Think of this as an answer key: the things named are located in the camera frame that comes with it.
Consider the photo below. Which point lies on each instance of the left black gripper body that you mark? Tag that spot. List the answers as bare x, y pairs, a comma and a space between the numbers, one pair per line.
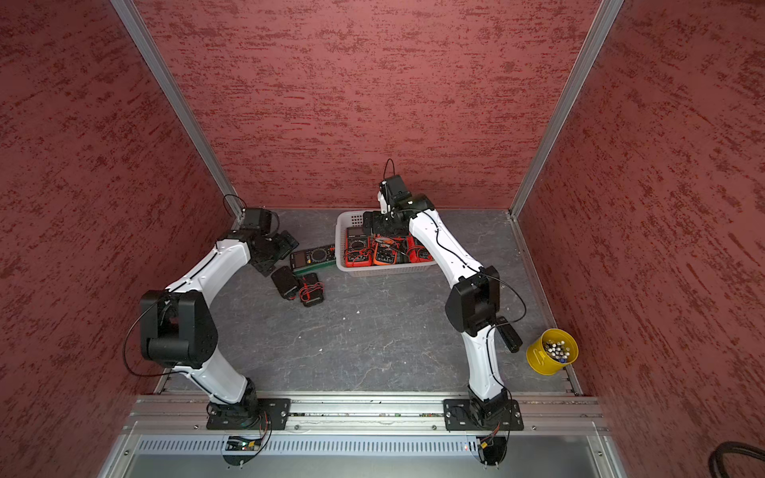
277, 249

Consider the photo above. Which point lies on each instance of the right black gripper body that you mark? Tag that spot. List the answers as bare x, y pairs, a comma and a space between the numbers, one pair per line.
386, 223

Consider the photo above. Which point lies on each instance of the orange multimeter sideways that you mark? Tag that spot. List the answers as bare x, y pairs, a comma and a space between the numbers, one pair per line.
385, 252

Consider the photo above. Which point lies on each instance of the black small device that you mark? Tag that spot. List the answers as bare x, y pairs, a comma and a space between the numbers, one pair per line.
286, 282

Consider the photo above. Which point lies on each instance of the red multimeter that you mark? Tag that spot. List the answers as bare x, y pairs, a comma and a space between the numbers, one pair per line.
359, 250

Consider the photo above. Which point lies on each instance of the small black multimeter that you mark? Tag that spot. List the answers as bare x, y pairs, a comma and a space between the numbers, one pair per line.
312, 290

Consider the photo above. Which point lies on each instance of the red clamp meter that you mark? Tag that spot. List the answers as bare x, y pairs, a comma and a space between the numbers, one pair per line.
416, 251

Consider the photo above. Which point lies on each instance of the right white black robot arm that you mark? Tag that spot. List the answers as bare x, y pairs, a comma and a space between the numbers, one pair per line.
472, 306

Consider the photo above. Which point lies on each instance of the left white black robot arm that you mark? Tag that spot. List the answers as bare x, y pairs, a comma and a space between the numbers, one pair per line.
177, 331

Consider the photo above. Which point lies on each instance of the white plastic basket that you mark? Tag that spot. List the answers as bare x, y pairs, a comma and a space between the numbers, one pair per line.
355, 218

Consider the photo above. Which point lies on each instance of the dark green multimeter top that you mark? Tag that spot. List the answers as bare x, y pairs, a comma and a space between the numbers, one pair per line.
307, 260

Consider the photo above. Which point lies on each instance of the black remote-like device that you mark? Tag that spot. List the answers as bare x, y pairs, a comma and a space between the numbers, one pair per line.
508, 335

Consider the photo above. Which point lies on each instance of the yellow cup with batteries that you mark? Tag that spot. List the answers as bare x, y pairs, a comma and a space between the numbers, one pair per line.
551, 352

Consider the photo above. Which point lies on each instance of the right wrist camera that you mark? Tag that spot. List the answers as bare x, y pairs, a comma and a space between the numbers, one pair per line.
392, 191

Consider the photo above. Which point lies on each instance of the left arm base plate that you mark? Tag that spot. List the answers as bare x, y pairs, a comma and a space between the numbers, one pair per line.
264, 413

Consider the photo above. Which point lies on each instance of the aluminium front rail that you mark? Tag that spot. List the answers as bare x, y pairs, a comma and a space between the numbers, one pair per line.
385, 413

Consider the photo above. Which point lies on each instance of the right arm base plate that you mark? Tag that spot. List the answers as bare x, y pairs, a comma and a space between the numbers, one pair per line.
464, 415

